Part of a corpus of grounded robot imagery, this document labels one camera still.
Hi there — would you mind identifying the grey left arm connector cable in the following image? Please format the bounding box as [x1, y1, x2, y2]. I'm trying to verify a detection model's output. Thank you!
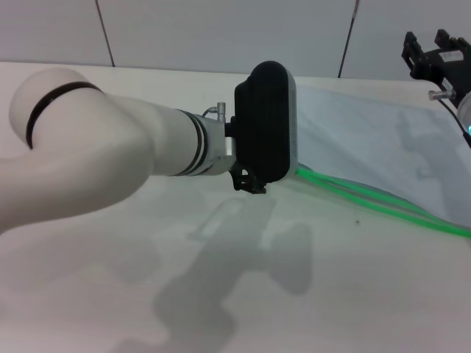
[204, 101, 227, 123]

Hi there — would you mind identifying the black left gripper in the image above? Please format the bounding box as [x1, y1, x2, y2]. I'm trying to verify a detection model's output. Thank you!
[230, 165, 268, 195]

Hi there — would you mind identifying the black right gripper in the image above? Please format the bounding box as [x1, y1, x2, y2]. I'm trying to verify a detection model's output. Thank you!
[401, 29, 471, 93]

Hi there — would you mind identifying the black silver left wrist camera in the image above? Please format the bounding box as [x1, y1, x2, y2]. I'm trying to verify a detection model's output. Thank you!
[234, 60, 299, 184]

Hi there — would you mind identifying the clear green-edged document bag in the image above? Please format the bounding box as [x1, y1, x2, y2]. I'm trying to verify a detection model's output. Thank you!
[293, 76, 471, 239]

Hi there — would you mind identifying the black right arm connector cable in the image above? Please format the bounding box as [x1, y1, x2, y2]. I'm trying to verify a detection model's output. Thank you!
[428, 87, 471, 149]

